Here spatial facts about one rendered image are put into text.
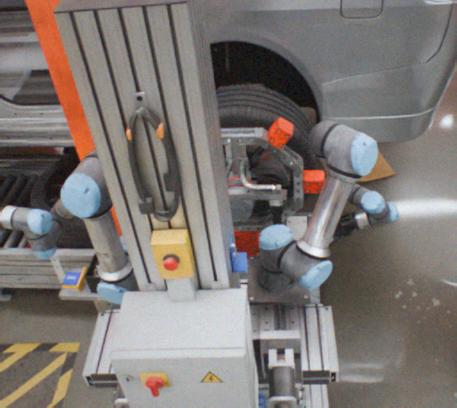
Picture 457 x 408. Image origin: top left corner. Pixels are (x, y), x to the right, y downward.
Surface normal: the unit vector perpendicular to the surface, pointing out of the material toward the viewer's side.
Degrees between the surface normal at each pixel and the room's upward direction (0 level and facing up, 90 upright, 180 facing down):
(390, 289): 0
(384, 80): 90
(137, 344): 0
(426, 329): 0
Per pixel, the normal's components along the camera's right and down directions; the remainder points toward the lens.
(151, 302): -0.10, -0.76
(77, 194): -0.29, 0.55
